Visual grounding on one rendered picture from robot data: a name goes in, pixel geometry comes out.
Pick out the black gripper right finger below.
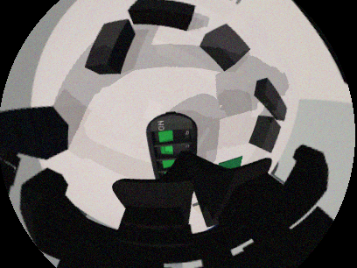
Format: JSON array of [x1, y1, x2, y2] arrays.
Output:
[[185, 151, 272, 228]]

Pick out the beige flat rectangular slab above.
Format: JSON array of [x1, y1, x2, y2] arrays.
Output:
[[192, 203, 202, 215]]

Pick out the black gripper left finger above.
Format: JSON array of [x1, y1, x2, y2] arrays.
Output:
[[112, 151, 193, 224]]

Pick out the flat green panel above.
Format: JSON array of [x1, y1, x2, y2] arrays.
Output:
[[218, 155, 242, 169]]

